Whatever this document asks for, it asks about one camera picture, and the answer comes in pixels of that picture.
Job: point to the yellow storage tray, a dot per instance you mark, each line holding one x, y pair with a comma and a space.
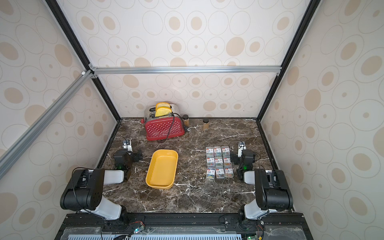
162, 170

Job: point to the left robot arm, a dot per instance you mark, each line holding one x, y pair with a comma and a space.
84, 192

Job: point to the yellow toast slice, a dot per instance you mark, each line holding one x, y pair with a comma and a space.
163, 111
163, 105

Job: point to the red toaster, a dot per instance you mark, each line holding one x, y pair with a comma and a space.
162, 128

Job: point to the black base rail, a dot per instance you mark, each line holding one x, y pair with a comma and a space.
277, 226

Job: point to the yellow toast slice front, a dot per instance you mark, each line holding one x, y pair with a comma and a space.
163, 111

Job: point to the left aluminium rail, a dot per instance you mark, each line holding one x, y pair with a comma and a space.
12, 155

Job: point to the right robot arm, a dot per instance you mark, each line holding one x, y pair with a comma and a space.
272, 192

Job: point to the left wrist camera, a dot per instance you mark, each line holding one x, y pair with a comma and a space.
127, 145

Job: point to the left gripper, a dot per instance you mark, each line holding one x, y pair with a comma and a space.
135, 157

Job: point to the spice jar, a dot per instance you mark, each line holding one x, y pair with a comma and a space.
206, 124
186, 121

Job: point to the yellow toast slice rear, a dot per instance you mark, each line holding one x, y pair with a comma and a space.
163, 105

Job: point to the right spice jar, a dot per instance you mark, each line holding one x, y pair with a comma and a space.
206, 124

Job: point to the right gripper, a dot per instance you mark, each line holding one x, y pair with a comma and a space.
235, 157

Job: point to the left spice jar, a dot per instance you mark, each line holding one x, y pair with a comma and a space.
186, 121

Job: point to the horizontal aluminium rail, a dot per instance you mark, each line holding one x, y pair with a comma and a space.
188, 70

